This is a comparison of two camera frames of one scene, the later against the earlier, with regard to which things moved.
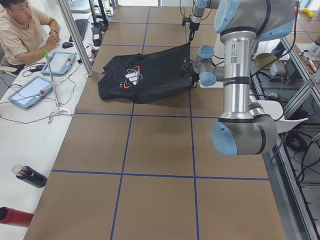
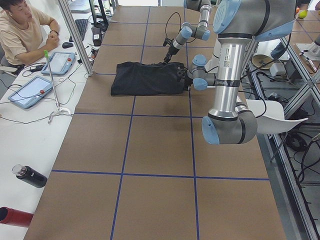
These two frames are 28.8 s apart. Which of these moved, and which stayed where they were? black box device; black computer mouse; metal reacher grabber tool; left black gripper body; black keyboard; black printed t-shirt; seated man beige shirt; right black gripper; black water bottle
Moved: right black gripper; black printed t-shirt; left black gripper body
Stayed: black box device; black keyboard; black computer mouse; black water bottle; metal reacher grabber tool; seated man beige shirt
